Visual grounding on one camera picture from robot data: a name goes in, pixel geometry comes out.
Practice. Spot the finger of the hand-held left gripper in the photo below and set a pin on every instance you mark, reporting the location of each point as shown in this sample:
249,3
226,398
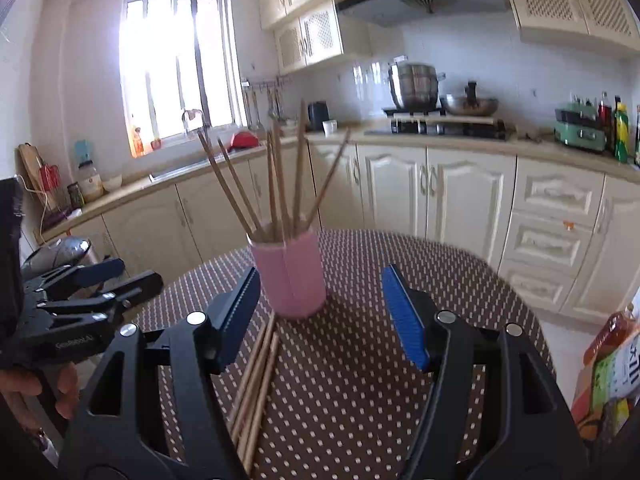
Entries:
100,271
135,287

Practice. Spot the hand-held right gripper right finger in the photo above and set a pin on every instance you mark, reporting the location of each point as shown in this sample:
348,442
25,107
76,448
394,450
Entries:
405,317

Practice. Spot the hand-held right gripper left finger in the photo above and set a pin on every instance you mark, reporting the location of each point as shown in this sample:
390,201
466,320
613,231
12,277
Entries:
240,320

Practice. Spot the pink cup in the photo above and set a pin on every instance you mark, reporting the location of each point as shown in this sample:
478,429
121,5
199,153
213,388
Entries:
290,280

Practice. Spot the pile of wooden chopsticks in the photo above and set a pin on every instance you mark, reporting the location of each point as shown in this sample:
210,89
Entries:
257,385

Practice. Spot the light wooden chopstick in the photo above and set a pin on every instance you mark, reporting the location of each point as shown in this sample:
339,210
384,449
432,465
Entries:
271,185
281,175
327,177
225,182
240,185
299,170

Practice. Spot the person's left hand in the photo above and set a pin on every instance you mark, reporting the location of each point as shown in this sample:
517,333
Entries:
20,385

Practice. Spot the brown polka-dot tablecloth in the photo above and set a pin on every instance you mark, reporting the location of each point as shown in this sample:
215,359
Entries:
350,360

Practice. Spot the small dark jar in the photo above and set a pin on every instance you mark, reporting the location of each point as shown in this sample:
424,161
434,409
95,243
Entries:
75,196

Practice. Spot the glass jar with lid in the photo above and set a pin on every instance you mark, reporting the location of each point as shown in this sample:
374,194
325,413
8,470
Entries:
90,185

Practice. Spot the small white bowl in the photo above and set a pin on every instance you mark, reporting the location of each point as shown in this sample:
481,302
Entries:
112,183

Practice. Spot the red kitchen tool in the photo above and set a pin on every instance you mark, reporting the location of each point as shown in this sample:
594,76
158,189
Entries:
49,177

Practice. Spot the wooden cutting board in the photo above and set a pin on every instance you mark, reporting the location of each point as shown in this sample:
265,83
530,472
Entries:
32,170

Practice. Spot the steel kitchen sink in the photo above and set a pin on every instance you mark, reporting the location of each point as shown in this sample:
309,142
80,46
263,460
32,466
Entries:
180,170

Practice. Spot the cream kitchen base cabinets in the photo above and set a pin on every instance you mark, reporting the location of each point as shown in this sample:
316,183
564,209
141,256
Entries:
465,195

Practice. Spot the small red jar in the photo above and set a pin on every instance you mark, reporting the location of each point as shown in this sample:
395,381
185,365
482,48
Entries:
156,144

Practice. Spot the red plastic container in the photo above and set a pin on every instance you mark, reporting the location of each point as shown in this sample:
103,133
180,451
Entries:
245,141

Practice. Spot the metal kitchen faucet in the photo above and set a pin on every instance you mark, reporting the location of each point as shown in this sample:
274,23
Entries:
192,110

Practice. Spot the black gas stove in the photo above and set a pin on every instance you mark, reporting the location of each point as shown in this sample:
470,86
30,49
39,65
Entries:
440,127

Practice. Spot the white mug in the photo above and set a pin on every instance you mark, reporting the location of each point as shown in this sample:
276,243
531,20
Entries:
330,128

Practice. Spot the orange drink bottle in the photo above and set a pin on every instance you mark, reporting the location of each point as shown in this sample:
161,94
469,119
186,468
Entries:
615,330

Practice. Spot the black electric kettle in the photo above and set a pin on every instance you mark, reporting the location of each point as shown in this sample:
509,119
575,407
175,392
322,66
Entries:
318,116

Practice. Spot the beige kitchen countertop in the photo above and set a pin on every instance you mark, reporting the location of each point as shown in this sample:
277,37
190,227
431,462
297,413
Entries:
550,152

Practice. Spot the metal wok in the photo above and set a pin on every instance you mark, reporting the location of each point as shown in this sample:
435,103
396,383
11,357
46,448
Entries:
470,106

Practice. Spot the green printed carton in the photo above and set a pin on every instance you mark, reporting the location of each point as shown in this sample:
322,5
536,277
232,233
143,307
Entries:
615,390

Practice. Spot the kitchen window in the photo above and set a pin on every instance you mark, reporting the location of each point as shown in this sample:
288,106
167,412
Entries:
170,60

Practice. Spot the stainless steel pot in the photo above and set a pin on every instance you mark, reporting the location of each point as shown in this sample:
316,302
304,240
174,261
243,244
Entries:
415,85

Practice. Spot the green countertop appliance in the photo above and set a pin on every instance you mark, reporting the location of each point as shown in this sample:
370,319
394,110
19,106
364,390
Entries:
580,132

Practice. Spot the green yellow bottle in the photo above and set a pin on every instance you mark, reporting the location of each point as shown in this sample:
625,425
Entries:
621,135

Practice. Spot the dark sauce bottle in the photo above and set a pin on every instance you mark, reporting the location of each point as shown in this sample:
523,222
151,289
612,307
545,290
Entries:
637,135

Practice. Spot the rail with hanging utensils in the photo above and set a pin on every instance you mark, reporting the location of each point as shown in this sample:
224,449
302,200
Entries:
270,105

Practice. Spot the cream lattice wall cabinets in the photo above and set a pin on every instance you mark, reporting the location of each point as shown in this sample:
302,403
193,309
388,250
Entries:
575,0

